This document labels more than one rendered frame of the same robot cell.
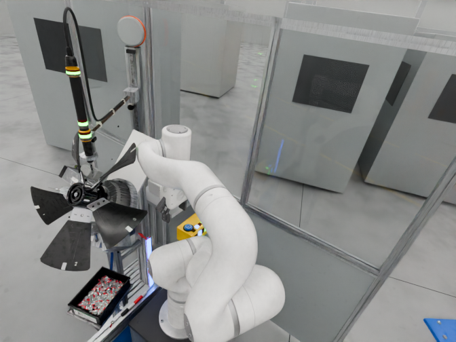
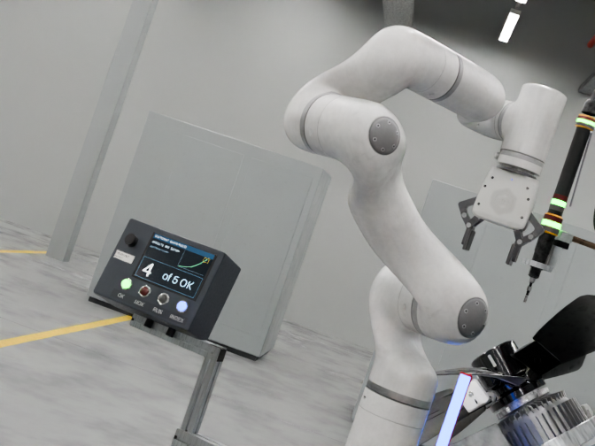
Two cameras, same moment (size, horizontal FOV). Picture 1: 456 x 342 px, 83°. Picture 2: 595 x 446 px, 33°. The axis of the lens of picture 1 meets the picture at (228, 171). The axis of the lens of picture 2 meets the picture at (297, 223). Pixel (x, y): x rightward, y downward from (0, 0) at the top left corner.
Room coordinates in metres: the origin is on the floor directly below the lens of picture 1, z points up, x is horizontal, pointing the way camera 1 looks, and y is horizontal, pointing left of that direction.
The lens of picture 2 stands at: (0.13, -1.63, 1.36)
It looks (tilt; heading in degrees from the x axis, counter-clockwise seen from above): 0 degrees down; 84
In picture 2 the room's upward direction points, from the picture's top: 19 degrees clockwise
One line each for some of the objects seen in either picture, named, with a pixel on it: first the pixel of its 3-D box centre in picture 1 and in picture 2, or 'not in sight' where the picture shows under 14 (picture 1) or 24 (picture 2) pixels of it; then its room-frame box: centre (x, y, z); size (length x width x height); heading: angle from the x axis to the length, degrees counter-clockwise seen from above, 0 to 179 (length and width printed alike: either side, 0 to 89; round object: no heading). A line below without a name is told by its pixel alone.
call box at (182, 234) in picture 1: (193, 230); not in sight; (1.01, 0.14, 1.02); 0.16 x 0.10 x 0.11; 150
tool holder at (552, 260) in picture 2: (88, 145); (546, 249); (0.94, 0.60, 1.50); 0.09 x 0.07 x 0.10; 5
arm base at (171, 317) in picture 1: (182, 302); (380, 446); (0.59, 0.11, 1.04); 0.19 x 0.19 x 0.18
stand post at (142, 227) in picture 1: (142, 238); not in sight; (1.29, 0.55, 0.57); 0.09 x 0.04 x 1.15; 60
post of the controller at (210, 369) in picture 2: not in sight; (204, 388); (0.29, 0.55, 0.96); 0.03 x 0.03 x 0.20; 60
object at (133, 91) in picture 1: (131, 94); not in sight; (1.56, 0.66, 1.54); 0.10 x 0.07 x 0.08; 5
